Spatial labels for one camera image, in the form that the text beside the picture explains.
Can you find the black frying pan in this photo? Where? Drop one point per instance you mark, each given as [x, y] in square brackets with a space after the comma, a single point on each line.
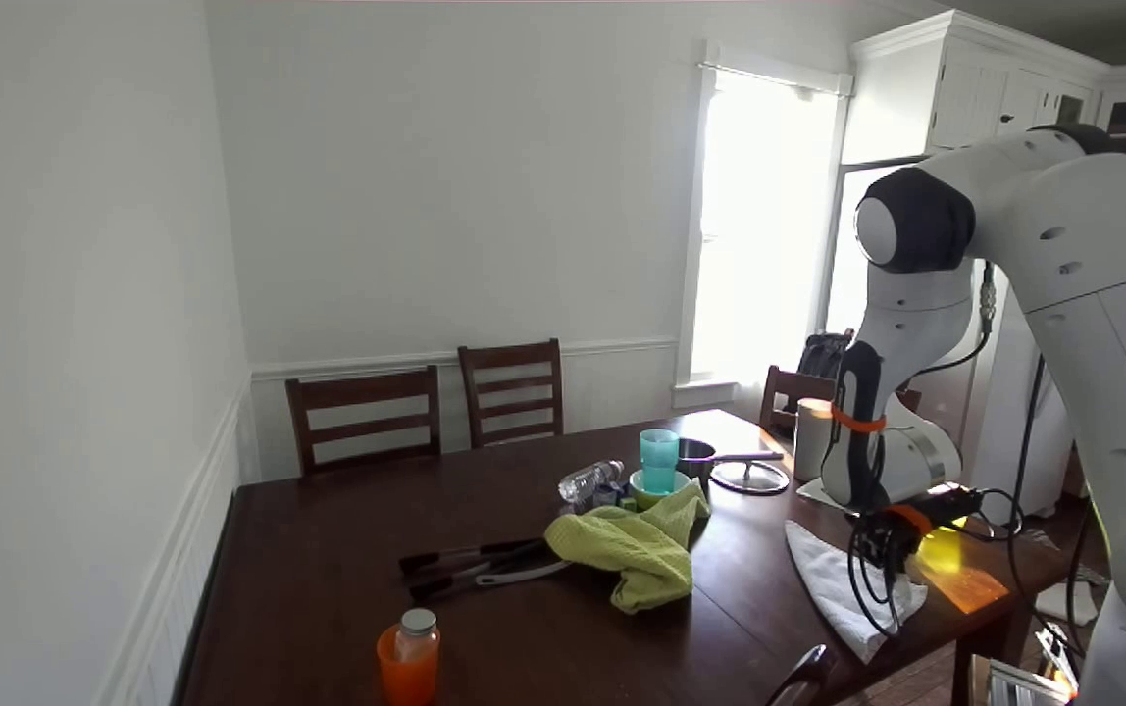
[747, 471]

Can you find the orange bottle with white cap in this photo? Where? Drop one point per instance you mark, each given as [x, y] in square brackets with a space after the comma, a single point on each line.
[409, 664]

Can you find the white waffle-weave towel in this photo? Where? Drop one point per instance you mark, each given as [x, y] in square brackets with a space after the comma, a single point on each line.
[836, 593]

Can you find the white tall cabinet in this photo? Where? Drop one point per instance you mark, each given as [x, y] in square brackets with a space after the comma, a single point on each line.
[955, 79]

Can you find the light green cloth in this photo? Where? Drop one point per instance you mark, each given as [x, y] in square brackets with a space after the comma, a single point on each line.
[632, 541]

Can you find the teal plastic cup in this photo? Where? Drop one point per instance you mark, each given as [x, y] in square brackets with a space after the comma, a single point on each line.
[659, 456]

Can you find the black kitchen tongs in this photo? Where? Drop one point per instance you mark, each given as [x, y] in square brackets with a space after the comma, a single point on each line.
[467, 570]

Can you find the silver metal kitchen item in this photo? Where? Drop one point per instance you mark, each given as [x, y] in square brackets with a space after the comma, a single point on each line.
[591, 485]

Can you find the teal bowl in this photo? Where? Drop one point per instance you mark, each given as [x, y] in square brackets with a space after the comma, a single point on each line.
[643, 487]

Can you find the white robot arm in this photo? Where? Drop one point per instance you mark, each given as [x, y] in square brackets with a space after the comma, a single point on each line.
[1083, 249]

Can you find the black bag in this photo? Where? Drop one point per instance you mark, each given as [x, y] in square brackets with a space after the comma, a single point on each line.
[824, 354]

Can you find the yellow small object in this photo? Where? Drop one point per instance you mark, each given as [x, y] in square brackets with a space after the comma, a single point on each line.
[943, 550]

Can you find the brown wooden slat-back chair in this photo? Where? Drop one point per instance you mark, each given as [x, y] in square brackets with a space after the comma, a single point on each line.
[511, 388]
[365, 417]
[781, 397]

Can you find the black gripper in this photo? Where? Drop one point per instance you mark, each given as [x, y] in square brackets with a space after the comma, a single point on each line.
[930, 505]

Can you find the bright window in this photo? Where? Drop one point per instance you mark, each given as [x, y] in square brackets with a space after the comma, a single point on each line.
[762, 222]

